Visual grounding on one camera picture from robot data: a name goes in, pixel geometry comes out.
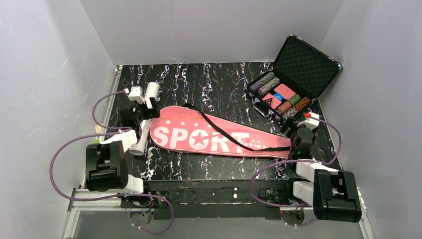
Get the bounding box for white shuttlecock tube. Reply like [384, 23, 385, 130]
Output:
[129, 82, 160, 156]

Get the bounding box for pink racket bag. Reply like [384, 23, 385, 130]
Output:
[150, 106, 291, 158]

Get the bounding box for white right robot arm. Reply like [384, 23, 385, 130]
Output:
[288, 114, 362, 223]

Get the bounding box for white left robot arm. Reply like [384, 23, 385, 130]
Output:
[85, 97, 160, 195]

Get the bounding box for tan wooden block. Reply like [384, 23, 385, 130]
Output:
[95, 125, 103, 134]

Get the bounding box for blue dealer chip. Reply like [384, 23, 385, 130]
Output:
[273, 94, 284, 101]

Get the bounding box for pink playing card deck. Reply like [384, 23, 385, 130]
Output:
[274, 84, 296, 100]

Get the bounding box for black poker chip case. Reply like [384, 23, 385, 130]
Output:
[245, 35, 342, 123]

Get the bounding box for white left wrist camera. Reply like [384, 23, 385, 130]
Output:
[128, 86, 145, 104]

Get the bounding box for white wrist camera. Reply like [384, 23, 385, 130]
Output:
[128, 86, 145, 104]
[297, 113, 320, 131]

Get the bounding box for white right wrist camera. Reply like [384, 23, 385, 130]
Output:
[297, 113, 320, 131]

